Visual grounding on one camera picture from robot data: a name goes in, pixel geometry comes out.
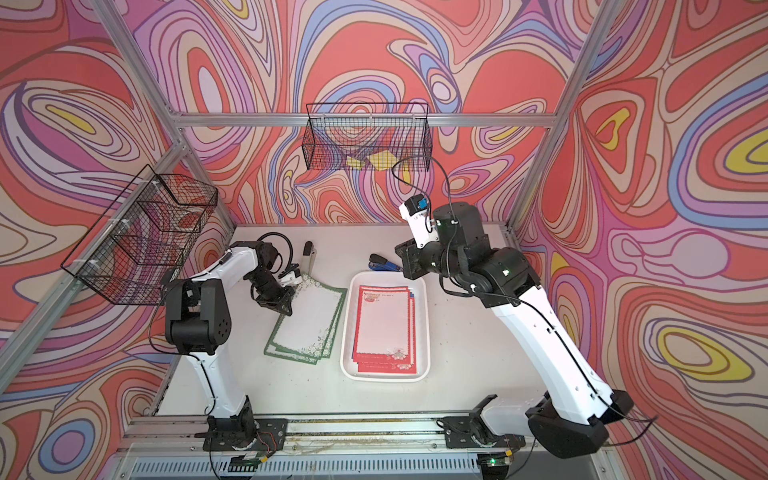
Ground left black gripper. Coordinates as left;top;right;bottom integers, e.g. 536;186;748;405
245;272;295;315

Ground red bordered stationery sheet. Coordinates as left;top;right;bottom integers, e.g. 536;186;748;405
351;285;418;376

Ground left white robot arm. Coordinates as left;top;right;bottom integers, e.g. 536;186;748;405
165;235;300;455

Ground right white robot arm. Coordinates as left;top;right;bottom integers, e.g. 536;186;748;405
395;194;634;459

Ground white plastic storage tray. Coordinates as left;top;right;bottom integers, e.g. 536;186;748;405
340;271;431;382

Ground blue black stapler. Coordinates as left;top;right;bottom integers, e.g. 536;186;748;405
368;254;402;272

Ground yellow sticky note large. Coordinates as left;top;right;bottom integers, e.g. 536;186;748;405
367;149;400;171

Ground yellow sticky note small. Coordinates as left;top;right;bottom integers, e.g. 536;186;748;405
345;156;366;170

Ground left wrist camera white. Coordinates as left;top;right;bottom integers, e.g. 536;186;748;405
278;265;303;287

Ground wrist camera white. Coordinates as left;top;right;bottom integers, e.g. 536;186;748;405
278;265;303;287
399;194;438;248

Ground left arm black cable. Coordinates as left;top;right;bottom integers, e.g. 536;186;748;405
257;231;296;271

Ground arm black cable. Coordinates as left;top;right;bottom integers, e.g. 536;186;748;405
257;231;296;271
391;155;457;211

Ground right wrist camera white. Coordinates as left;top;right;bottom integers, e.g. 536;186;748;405
399;194;438;248

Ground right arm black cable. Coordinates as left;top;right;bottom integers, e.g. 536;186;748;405
391;155;457;211

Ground back black wire basket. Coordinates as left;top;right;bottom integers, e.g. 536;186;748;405
301;101;433;172

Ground black wire basket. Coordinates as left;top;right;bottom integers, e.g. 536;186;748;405
301;101;433;172
60;165;218;306

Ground left black wire basket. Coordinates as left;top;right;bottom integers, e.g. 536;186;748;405
60;165;218;306

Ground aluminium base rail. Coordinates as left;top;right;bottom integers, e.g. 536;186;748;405
101;412;624;479

